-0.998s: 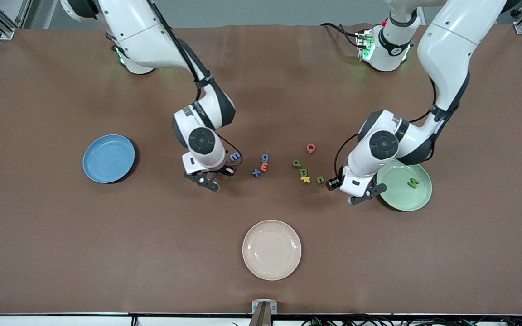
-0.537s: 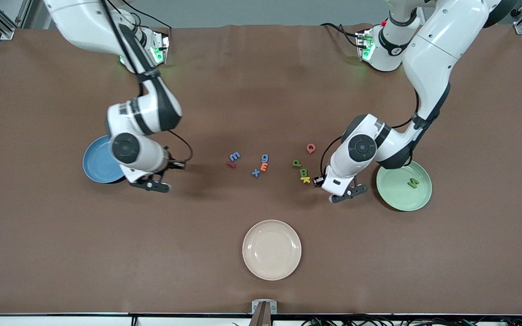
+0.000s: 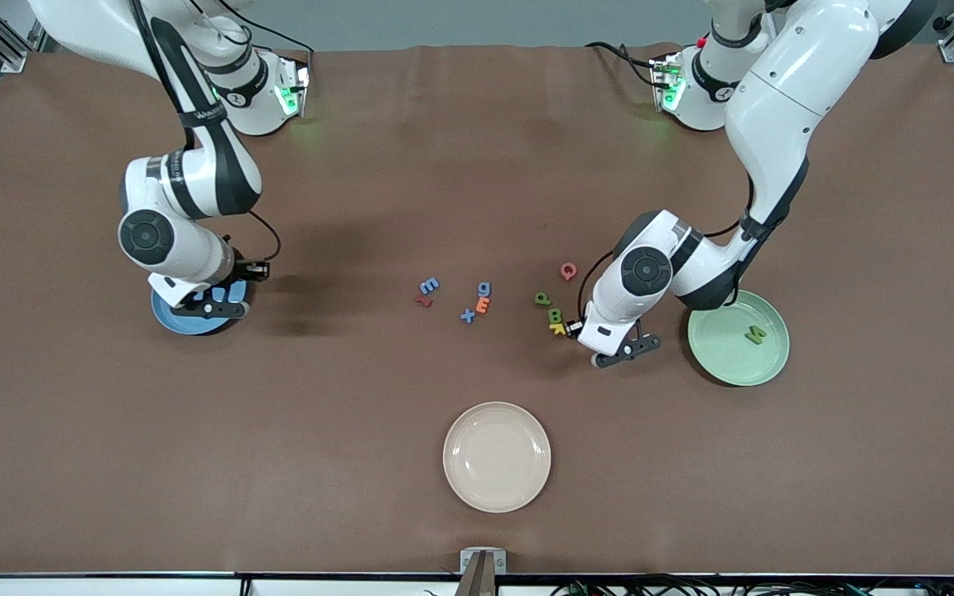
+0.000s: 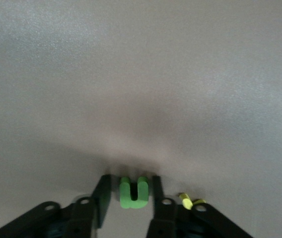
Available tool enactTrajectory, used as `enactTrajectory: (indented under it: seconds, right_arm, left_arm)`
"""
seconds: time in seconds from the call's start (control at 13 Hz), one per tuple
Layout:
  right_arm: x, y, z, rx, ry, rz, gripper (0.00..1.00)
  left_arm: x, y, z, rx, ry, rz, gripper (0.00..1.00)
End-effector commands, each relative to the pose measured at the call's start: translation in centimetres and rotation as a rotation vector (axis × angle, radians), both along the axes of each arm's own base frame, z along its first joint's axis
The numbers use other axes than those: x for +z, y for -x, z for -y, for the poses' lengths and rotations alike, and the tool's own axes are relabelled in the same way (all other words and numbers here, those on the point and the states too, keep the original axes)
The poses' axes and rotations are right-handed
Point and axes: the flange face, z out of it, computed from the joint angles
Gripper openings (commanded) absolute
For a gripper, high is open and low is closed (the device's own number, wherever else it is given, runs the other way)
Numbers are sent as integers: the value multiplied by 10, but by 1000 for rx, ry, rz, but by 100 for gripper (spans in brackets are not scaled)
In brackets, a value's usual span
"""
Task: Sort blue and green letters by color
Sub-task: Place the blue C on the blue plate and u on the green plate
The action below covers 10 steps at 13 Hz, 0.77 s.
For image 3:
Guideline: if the blue round plate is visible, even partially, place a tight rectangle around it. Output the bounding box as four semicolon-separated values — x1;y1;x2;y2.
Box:
151;280;251;337

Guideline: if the green round plate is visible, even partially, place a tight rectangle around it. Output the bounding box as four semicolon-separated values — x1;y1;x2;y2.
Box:
687;289;791;387

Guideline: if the beige round plate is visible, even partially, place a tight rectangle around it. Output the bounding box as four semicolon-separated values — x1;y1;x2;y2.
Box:
442;401;552;514

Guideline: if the brown table cover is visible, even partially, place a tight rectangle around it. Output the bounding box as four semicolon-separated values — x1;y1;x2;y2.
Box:
0;43;954;576

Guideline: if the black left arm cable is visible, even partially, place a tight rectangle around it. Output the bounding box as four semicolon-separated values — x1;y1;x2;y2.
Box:
576;157;809;324

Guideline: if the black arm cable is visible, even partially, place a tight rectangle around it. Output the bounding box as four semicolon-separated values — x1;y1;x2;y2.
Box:
576;157;809;324
125;0;282;266

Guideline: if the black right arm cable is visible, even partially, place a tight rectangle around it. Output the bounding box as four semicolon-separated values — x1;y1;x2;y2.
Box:
125;0;282;266

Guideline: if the black right base cable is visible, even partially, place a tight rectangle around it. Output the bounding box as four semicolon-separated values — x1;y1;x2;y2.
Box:
195;0;316;75

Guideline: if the black base cable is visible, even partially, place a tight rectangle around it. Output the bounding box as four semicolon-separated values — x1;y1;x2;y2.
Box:
195;0;316;75
585;41;662;88

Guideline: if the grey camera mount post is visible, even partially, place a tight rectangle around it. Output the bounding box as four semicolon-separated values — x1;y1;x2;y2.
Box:
459;548;508;596

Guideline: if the black left base cable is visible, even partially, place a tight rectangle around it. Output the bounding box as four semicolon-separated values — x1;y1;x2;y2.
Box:
585;41;662;88

